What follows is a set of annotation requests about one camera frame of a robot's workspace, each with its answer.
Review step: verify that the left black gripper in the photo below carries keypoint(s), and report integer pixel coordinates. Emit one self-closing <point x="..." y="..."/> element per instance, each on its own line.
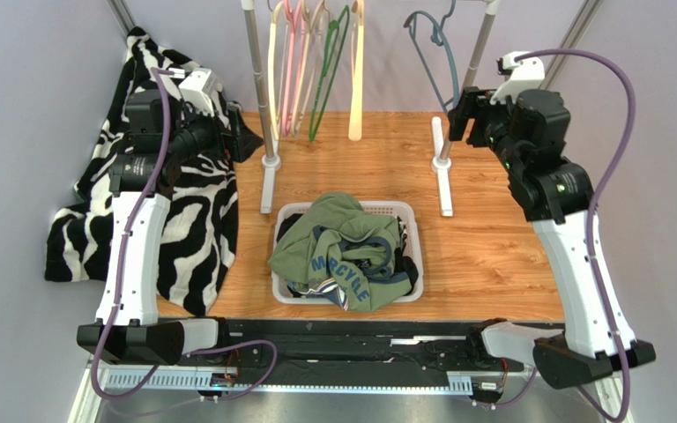
<point x="241" y="140"/>

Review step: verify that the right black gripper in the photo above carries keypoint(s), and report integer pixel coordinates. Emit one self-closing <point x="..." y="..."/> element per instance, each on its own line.
<point x="469" y="111"/>

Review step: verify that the cream plastic hanger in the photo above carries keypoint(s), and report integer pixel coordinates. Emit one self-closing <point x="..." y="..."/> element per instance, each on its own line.
<point x="271" y="74"/>

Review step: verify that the pink plastic hanger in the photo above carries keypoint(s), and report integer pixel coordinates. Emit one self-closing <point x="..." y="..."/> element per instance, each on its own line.
<point x="291" y="68"/>

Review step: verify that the olive green tank top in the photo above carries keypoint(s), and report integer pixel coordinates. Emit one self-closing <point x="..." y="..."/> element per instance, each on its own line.
<point x="336" y="238"/>

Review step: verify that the green plastic hanger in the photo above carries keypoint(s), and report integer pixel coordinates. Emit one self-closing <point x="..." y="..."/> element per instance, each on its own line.
<point x="333" y="45"/>

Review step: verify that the wooden hanger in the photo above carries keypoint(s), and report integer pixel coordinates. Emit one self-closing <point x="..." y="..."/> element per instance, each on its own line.
<point x="311" y="31"/>
<point x="357" y="67"/>

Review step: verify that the black top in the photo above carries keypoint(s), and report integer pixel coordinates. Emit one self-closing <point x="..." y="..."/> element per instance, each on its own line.
<point x="402" y="262"/>

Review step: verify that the blue tank top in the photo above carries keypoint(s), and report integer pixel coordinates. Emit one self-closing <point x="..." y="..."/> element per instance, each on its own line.
<point x="328" y="290"/>

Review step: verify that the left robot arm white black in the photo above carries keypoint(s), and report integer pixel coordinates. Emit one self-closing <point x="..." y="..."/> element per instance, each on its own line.
<point x="164" y="133"/>

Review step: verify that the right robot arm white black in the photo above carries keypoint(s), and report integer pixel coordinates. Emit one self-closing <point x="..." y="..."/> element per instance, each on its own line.
<point x="526" y="132"/>

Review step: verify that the metal clothes rack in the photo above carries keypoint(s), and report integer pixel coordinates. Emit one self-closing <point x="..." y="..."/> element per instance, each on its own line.
<point x="441" y="162"/>

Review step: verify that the zebra striped blanket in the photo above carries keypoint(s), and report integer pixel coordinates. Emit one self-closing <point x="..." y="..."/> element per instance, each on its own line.
<point x="198" y="245"/>

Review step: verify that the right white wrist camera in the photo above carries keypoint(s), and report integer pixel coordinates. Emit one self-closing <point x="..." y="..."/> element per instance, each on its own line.
<point x="519" y="75"/>

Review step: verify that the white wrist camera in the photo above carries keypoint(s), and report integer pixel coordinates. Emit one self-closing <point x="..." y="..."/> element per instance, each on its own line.
<point x="519" y="75"/>
<point x="201" y="88"/>

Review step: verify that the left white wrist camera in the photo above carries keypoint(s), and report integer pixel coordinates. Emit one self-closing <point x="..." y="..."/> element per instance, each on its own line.
<point x="201" y="88"/>

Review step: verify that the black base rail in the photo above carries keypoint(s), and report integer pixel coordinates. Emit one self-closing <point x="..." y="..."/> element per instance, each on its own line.
<point x="222" y="359"/>

